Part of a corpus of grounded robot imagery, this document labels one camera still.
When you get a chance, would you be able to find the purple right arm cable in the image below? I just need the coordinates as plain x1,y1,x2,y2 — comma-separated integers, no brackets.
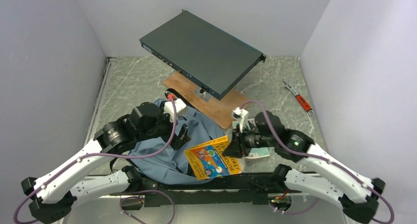
239,99,395,224

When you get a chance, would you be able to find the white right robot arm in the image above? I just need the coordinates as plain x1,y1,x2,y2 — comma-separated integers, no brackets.
223,108,385,224

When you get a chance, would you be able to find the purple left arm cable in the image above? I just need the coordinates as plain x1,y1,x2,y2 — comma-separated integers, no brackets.
13,97,178,224

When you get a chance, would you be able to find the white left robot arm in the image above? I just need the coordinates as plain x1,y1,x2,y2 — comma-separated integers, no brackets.
21,99,187,224

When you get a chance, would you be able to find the dark teal rack server unit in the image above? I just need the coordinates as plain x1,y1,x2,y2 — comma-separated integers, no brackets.
139,10,267,100

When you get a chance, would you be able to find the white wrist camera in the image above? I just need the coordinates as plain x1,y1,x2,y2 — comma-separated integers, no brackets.
163,94,188,122
232,107,248,133

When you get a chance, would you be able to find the brown wooden board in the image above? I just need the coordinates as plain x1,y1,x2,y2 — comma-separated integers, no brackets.
163,71,249,129

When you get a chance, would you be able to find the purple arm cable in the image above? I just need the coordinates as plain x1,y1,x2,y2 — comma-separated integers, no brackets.
239,99,395,224
13,97,178,224

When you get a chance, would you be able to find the blue student backpack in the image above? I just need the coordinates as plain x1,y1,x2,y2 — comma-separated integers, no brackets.
131,106,225,185

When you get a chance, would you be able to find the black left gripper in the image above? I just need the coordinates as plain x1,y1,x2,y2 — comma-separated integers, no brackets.
137,101,191,150

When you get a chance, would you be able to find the yellow treehouse book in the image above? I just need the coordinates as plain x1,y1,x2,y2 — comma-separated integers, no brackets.
184,136,244,180

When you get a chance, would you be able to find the metal stand bracket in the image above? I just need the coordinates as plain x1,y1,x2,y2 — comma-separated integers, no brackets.
194,87,212,102

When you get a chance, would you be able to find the aluminium frame rail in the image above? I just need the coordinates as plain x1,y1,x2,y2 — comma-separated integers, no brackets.
84,56,117,146

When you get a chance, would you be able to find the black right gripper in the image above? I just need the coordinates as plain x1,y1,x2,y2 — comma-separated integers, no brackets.
223,123,277,158

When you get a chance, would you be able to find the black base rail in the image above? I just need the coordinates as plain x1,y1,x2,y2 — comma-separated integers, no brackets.
109,172,303,207

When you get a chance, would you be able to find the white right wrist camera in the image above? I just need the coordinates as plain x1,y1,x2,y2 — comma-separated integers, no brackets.
232,107,248,133

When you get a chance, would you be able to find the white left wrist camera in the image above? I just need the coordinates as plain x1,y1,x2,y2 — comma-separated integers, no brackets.
163,94,188,122

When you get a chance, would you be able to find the teal paperback book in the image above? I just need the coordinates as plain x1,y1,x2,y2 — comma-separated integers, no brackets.
244,118,271,163

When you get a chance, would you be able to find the red handled adjustable wrench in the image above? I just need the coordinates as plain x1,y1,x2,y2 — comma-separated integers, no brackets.
283,79,315,116

